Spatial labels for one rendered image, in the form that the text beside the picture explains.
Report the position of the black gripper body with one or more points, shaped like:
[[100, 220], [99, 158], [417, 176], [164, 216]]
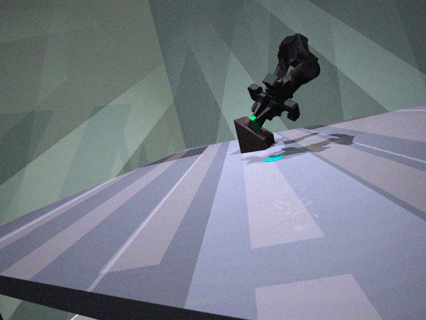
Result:
[[285, 104]]

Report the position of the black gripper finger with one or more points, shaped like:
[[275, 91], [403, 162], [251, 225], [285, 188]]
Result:
[[261, 106], [271, 111]]

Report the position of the cyan circle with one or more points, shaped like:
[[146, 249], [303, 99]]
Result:
[[273, 158]]

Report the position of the green rectangular post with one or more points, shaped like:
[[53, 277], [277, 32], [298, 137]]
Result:
[[255, 125]]

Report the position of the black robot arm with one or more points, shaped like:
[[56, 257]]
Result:
[[293, 51]]

